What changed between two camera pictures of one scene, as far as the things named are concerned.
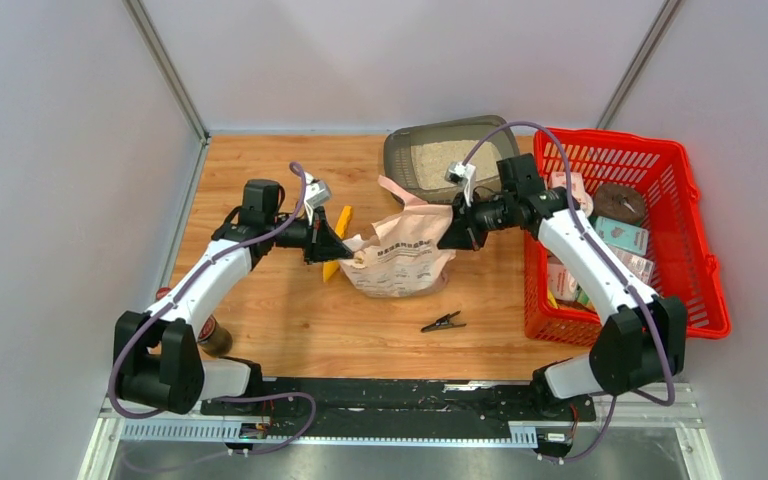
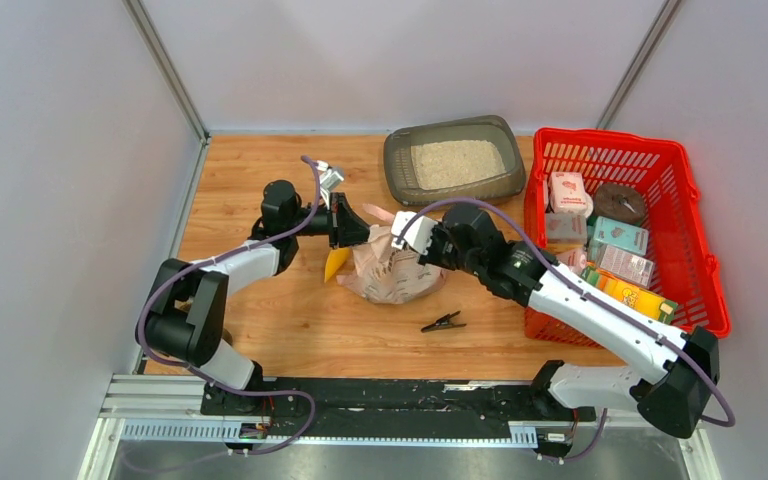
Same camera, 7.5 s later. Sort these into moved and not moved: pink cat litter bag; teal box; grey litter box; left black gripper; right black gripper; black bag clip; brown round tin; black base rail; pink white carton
Moved: right black gripper; pink cat litter bag; left black gripper
Not moved: black base rail; teal box; brown round tin; pink white carton; grey litter box; black bag clip
